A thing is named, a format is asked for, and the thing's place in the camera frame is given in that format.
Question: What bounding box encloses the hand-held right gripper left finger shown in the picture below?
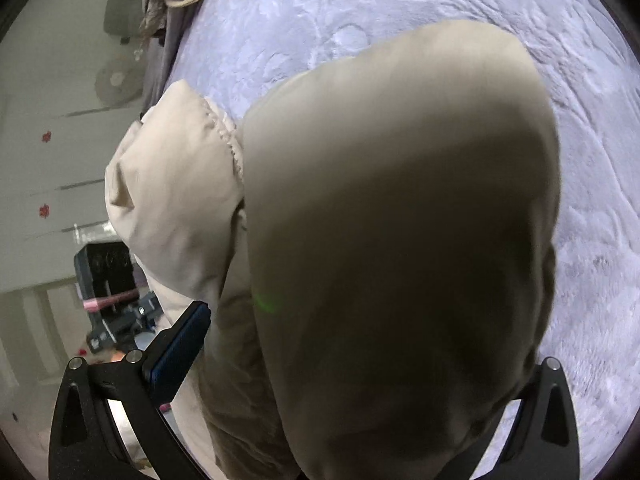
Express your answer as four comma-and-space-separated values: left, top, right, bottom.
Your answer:
48, 300, 213, 480

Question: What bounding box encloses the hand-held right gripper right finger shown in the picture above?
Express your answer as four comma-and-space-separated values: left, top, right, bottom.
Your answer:
450, 356, 582, 480

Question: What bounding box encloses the beige puffer jacket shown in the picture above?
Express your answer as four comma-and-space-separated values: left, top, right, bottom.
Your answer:
104, 20, 561, 480

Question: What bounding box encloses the black box appliance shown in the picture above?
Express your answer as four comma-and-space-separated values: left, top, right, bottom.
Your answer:
73, 241, 152, 322

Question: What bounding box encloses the white wardrobe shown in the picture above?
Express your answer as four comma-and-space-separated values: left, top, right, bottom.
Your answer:
0, 0, 153, 386

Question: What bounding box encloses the grey electric fan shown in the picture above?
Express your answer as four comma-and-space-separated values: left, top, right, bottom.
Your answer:
94, 0, 151, 109

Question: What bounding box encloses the grey blanket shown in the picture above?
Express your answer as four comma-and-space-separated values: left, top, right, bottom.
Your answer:
141, 0, 213, 117

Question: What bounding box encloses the brown patterned cloth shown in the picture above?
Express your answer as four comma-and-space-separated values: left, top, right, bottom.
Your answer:
139, 0, 170, 47

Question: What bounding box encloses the lavender fleece blanket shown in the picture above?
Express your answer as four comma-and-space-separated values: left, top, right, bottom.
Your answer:
165, 0, 637, 413

